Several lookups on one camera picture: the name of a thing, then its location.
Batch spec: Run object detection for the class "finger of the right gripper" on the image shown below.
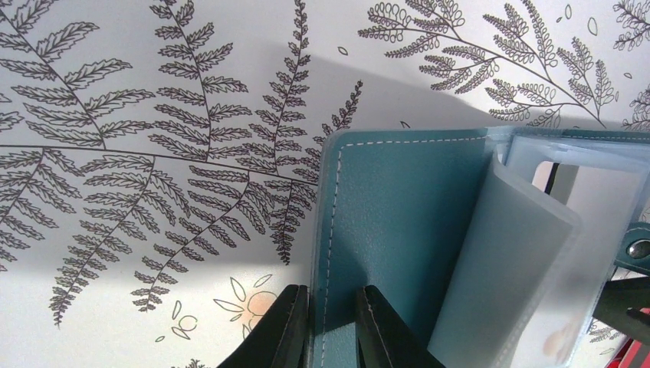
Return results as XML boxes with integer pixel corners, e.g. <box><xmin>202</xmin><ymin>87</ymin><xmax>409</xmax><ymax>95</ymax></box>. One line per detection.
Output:
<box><xmin>593</xmin><ymin>277</ymin><xmax>649</xmax><ymax>345</ymax></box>

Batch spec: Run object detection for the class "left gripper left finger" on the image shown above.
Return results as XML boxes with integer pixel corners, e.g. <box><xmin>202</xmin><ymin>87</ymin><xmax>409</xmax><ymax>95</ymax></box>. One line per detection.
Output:
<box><xmin>218</xmin><ymin>284</ymin><xmax>309</xmax><ymax>368</ymax></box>

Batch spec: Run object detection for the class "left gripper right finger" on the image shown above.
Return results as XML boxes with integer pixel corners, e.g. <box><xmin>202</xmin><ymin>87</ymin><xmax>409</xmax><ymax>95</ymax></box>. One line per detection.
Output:
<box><xmin>355</xmin><ymin>285</ymin><xmax>444</xmax><ymax>368</ymax></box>

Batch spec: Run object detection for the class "white card with black stripe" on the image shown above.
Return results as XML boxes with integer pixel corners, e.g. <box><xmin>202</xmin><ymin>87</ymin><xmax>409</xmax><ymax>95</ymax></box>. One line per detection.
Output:
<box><xmin>532</xmin><ymin>161</ymin><xmax>642</xmax><ymax>231</ymax></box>

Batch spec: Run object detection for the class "teal card holder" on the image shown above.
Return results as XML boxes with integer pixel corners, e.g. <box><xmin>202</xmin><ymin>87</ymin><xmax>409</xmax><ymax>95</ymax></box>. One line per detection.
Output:
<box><xmin>306</xmin><ymin>126</ymin><xmax>649</xmax><ymax>367</ymax></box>

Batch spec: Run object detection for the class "pile of red cards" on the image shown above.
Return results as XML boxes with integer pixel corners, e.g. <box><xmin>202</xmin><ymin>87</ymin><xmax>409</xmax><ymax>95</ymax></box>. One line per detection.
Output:
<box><xmin>609</xmin><ymin>340</ymin><xmax>650</xmax><ymax>368</ymax></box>

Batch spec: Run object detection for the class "floral patterned table mat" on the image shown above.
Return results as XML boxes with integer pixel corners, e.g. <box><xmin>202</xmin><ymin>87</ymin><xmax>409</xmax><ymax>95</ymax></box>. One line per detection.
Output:
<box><xmin>1</xmin><ymin>1</ymin><xmax>649</xmax><ymax>367</ymax></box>

